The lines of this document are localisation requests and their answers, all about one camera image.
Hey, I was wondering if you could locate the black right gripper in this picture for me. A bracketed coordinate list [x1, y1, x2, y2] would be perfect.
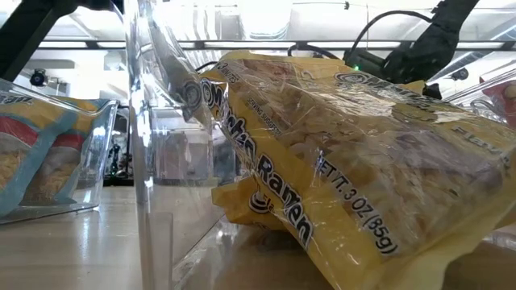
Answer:
[381, 51, 445, 101]

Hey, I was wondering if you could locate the red ramen pack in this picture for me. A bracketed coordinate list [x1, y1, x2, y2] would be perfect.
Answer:
[481, 78, 516, 128]

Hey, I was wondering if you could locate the yellow creamy chicken ramen pack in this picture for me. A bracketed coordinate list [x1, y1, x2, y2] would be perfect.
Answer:
[210, 176, 288, 233]
[200, 48, 516, 290]

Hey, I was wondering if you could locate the black ceiling dome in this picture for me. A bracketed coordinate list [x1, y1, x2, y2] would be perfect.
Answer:
[448, 67, 470, 83]

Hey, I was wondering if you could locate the overhead light bar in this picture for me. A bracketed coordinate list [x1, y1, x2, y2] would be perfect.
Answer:
[38, 39, 516, 52]

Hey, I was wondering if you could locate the clear plastic bin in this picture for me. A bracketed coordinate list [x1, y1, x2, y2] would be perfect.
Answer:
[0, 76, 119, 226]
[123, 0, 516, 290]
[467, 96, 516, 130]

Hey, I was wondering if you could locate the silver ceiling pipe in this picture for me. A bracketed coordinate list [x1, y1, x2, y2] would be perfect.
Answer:
[427, 18, 516, 84]

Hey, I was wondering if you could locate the dark background equipment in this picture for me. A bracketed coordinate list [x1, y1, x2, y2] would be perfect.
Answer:
[103, 120, 132, 187]

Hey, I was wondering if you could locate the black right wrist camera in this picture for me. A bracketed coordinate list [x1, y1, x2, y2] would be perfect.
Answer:
[343, 48, 389, 76]

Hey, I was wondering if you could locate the silver ventilation duct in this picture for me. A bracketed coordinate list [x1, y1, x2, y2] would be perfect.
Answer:
[236, 0, 293, 52]

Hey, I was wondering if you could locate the black ceiling camera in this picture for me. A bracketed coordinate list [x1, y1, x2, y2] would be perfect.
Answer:
[30, 68, 48, 88]

